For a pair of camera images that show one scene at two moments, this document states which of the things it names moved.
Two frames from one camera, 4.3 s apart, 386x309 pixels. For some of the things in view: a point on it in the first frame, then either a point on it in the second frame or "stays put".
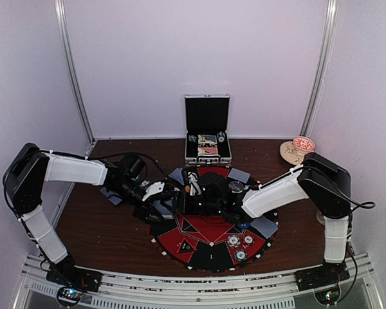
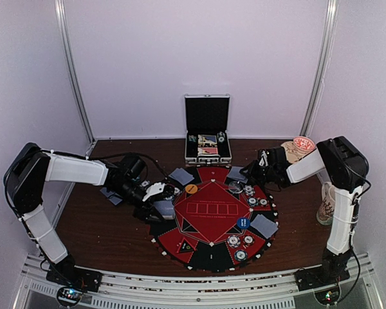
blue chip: [240, 255] stays put
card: [264, 226] stays put
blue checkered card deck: [166, 214] stays put
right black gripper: [184, 209] → [251, 173]
